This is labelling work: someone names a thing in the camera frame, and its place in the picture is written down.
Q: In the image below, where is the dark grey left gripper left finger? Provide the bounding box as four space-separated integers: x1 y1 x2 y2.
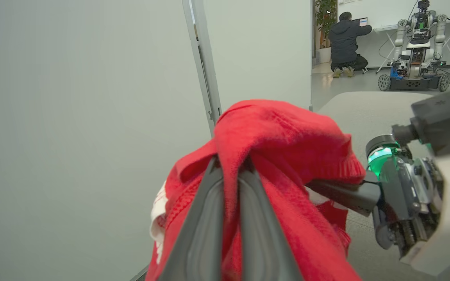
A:
158 155 226 281

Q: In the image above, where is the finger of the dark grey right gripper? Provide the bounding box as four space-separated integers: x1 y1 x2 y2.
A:
306 179 382 217

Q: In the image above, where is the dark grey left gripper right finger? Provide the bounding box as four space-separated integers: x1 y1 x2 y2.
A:
237 158 304 281

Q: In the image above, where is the red knit garment white trim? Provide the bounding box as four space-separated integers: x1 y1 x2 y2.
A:
146 100 366 281

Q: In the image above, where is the grey fabric sofa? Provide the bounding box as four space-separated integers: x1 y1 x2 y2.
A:
317 91 450 281

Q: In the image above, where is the white plant pot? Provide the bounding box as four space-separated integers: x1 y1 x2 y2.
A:
316 47 332 64

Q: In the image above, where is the person in black jacket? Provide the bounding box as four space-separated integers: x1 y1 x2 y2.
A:
328 12 372 78

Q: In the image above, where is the white grey wheeled robot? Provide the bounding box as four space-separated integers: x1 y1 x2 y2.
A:
378 0 450 92

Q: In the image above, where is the green potted plant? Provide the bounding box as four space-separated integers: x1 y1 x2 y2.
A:
314 0 338 49

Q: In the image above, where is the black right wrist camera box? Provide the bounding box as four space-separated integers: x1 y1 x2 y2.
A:
391 91 450 157

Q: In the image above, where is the grey metal partition post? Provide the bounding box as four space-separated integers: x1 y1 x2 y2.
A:
182 0 223 137

